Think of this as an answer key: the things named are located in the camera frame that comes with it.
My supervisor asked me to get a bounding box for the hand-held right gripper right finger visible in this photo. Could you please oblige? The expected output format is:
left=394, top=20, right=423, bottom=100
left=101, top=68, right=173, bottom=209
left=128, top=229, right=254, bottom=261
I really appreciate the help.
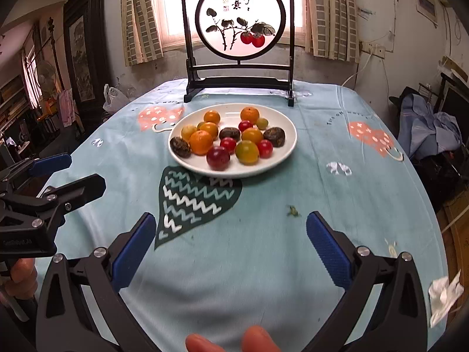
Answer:
left=293, top=211, right=429, bottom=352

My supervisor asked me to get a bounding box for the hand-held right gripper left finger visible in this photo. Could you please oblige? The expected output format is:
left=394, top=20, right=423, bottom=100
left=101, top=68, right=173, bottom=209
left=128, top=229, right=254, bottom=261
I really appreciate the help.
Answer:
left=36, top=212, right=162, bottom=352

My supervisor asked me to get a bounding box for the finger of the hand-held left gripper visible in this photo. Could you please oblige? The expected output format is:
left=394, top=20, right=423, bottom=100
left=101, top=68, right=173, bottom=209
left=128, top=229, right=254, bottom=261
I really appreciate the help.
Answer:
left=0, top=173, right=107, bottom=230
left=0, top=153, right=72, bottom=191

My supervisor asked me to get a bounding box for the large scarred water chestnut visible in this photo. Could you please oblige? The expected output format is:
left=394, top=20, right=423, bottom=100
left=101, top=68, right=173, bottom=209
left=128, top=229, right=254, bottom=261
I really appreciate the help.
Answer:
left=169, top=136, right=193, bottom=159

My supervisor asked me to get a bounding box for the white oval plate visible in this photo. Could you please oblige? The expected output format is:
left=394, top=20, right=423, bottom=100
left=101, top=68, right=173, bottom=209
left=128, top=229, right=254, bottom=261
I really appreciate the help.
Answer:
left=168, top=103, right=297, bottom=179

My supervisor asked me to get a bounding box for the yellow cherry tomato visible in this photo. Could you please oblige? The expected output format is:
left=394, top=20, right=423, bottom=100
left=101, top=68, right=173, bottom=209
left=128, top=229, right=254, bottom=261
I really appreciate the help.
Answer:
left=241, top=127, right=264, bottom=144

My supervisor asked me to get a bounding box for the person's left hand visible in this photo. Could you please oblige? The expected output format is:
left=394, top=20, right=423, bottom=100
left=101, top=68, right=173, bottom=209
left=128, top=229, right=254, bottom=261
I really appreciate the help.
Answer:
left=9, top=258, right=39, bottom=299

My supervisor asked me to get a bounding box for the person's right hand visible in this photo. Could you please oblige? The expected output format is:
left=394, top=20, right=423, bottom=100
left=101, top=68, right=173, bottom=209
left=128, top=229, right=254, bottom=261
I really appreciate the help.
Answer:
left=185, top=326, right=275, bottom=352

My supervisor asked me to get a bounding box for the pink hanging cloth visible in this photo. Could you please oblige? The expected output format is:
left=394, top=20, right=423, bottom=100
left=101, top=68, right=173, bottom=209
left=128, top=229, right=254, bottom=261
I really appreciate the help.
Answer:
left=59, top=89, right=76, bottom=128

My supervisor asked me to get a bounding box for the wooden bookshelf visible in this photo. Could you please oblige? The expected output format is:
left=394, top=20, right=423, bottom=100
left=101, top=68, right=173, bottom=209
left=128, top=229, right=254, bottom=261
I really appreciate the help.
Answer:
left=0, top=75, right=33, bottom=136

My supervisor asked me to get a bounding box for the light blue printed tablecloth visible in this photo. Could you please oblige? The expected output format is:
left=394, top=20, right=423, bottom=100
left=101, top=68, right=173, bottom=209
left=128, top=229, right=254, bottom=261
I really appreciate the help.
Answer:
left=37, top=79, right=449, bottom=352

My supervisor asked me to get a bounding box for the standing fan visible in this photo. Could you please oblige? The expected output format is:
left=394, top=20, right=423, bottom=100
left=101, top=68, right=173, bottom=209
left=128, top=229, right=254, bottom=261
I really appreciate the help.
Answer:
left=37, top=60, right=57, bottom=89

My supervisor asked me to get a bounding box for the white plastic bag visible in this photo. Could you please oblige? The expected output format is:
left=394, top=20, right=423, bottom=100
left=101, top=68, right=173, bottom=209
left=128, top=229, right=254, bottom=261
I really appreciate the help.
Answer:
left=103, top=84, right=130, bottom=115

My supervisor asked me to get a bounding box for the dark wooden framed panel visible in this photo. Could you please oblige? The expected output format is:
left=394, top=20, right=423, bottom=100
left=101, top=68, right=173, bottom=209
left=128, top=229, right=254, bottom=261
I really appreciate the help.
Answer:
left=63, top=0, right=111, bottom=118

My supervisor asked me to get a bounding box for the crumpled white tissue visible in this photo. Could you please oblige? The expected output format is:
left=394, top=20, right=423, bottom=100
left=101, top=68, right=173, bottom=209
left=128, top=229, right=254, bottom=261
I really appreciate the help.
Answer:
left=428, top=269, right=464, bottom=329

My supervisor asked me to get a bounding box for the dark red plum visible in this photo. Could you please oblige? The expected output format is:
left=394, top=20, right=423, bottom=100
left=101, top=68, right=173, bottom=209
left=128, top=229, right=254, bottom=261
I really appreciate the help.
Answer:
left=206, top=145, right=231, bottom=171

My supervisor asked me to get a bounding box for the brown water chestnut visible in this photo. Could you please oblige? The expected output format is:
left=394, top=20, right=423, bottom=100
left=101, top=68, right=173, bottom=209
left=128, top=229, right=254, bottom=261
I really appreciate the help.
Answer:
left=263, top=127, right=286, bottom=148

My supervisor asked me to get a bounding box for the orange tangerine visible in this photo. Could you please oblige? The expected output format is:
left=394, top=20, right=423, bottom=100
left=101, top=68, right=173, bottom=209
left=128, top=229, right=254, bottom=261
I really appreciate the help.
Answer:
left=188, top=130, right=214, bottom=156
left=240, top=106, right=260, bottom=124

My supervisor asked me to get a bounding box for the yellow-green plum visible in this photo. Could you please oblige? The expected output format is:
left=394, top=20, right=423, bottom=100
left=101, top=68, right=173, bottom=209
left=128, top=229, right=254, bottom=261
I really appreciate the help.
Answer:
left=235, top=140, right=260, bottom=165

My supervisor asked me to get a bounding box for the blue clothing pile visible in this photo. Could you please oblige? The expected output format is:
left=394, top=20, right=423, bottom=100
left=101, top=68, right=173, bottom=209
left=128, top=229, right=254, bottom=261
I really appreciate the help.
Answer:
left=397, top=93, right=464, bottom=160

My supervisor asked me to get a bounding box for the checked curtain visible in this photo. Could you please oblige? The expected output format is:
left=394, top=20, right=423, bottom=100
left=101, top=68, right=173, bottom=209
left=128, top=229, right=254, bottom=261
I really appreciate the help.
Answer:
left=121, top=0, right=164, bottom=67
left=304, top=0, right=361, bottom=64

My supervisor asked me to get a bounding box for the black monitor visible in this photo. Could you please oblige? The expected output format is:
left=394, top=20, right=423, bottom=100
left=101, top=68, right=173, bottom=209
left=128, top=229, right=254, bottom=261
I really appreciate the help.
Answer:
left=440, top=73, right=469, bottom=133

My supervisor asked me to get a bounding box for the black framed painted table screen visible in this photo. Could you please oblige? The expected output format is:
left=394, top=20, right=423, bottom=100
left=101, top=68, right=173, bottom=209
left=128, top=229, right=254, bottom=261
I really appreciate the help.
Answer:
left=181, top=0, right=297, bottom=108

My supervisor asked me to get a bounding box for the white cable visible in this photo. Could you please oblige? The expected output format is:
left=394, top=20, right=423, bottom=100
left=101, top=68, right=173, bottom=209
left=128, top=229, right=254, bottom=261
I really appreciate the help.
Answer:
left=342, top=52, right=376, bottom=87

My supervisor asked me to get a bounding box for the white wall socket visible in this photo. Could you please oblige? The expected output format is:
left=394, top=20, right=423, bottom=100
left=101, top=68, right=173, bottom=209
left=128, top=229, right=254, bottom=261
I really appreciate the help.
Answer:
left=361, top=42, right=385, bottom=57

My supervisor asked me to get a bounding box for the white wall panel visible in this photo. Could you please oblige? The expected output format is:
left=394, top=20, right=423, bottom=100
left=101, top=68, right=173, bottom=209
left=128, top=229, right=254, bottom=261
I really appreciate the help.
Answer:
left=416, top=0, right=438, bottom=26

